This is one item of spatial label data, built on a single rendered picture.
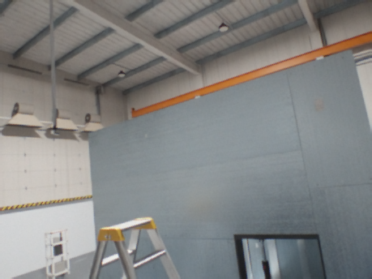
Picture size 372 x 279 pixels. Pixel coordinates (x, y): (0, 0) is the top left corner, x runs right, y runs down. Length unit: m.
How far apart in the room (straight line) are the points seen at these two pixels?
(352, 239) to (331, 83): 0.94
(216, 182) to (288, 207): 0.54
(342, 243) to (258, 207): 0.54
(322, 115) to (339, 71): 0.29
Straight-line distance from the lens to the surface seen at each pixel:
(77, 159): 12.71
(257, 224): 2.00
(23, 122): 11.03
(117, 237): 1.75
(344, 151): 1.83
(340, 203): 1.85
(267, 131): 1.92
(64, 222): 12.51
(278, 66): 10.70
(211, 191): 2.11
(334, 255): 1.92
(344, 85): 1.87
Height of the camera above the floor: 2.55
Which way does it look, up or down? 9 degrees up
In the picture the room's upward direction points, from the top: 7 degrees counter-clockwise
